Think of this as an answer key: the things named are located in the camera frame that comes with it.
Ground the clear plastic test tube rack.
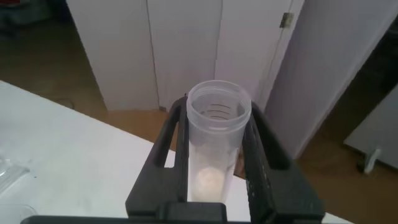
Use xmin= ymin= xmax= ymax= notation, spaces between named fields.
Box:
xmin=0 ymin=157 xmax=32 ymax=195

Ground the white screen foot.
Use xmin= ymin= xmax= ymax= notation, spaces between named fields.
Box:
xmin=362 ymin=146 xmax=382 ymax=175

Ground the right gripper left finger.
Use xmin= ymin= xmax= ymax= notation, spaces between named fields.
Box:
xmin=126 ymin=96 xmax=190 ymax=218

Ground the small metal screen hinge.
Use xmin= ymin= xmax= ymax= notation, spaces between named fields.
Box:
xmin=279 ymin=12 xmax=295 ymax=29

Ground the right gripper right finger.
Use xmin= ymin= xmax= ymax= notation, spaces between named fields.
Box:
xmin=242 ymin=102 xmax=325 ymax=223

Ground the test tube with white pigment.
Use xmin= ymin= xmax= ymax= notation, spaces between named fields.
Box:
xmin=185 ymin=80 xmax=252 ymax=203

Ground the white folding screen panel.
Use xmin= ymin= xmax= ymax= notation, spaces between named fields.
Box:
xmin=213 ymin=0 xmax=295 ymax=108
xmin=264 ymin=0 xmax=398 ymax=159
xmin=146 ymin=0 xmax=223 ymax=110
xmin=343 ymin=83 xmax=398 ymax=172
xmin=66 ymin=0 xmax=160 ymax=112

